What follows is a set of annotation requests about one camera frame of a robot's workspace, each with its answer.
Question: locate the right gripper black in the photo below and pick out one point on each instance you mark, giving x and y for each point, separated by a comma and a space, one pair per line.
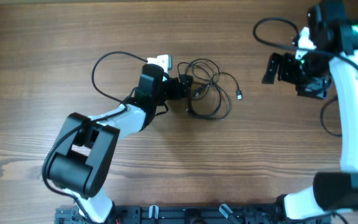
315, 89

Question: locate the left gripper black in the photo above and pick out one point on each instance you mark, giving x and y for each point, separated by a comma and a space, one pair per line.
184, 88

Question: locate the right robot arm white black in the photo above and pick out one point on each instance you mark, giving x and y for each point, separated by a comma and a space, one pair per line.
332, 193

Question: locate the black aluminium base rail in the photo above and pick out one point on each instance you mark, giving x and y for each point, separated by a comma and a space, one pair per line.
249, 214

